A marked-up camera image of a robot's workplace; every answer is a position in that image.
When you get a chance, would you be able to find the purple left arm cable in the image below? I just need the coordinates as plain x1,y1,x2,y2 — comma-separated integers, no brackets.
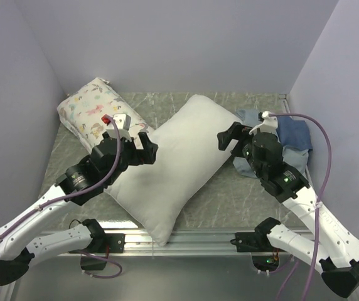
0,117,123,295

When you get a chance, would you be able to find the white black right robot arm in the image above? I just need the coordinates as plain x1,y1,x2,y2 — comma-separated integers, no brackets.
217,122,359,298

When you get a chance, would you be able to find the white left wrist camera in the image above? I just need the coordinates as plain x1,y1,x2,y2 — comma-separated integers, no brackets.
101,114,132,141

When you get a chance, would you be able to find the aluminium front rail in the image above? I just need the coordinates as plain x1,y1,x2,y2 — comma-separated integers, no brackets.
41,230,312,256

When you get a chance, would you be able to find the white floral print pillow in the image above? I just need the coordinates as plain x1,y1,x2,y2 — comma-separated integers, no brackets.
57,78,154,152

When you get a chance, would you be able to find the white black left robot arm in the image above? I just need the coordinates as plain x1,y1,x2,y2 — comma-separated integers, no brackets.
0,132,158,286

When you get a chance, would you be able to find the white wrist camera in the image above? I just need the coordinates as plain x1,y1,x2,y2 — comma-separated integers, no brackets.
101,114,132,141
249,111,278,135

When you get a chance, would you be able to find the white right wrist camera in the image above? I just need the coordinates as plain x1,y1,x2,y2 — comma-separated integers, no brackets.
249,111,278,135

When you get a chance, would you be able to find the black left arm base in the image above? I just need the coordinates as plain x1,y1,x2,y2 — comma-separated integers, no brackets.
70,233,126,279

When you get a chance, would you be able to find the blue fish print pillowcase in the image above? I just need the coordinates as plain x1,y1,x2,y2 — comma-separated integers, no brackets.
233,109,313,179

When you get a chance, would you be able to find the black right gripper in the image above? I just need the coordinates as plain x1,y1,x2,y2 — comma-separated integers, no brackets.
217,121,265,178

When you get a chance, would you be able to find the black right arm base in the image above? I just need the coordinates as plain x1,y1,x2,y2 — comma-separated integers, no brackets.
230,232,279,272

